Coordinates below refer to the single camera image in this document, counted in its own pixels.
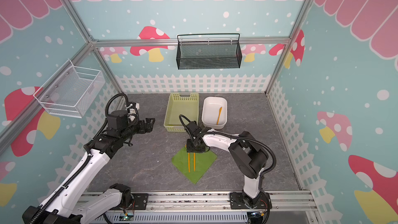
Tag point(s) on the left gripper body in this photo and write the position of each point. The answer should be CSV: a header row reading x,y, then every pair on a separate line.
x,y
140,128

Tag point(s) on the green paper napkin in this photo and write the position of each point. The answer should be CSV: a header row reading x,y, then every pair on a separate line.
x,y
203,162

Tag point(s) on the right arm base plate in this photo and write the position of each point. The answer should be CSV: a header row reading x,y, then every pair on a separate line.
x,y
240,200

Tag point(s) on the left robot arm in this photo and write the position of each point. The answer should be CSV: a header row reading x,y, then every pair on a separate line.
x,y
122,122

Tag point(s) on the white plastic tub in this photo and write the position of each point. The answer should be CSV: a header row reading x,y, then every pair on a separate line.
x,y
210,112

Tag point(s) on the aluminium mounting rail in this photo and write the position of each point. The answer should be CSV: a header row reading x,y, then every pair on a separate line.
x,y
200,207

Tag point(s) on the green perforated plastic basket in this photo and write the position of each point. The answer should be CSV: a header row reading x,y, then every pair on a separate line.
x,y
186,104

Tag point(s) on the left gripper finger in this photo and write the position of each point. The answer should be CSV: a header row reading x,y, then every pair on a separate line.
x,y
150,121
148,128

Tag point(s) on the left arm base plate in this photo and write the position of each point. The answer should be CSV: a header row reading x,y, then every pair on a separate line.
x,y
137,201

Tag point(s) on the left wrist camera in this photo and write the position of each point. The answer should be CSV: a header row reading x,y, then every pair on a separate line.
x,y
132,111

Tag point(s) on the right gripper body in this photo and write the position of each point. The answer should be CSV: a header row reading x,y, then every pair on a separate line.
x,y
195,148

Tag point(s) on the black wire mesh basket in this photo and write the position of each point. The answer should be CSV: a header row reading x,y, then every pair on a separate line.
x,y
209,51

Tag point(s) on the white wire mesh basket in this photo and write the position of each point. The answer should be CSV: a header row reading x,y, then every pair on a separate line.
x,y
70,91

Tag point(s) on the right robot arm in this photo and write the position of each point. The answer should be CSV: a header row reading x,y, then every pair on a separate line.
x,y
253,158

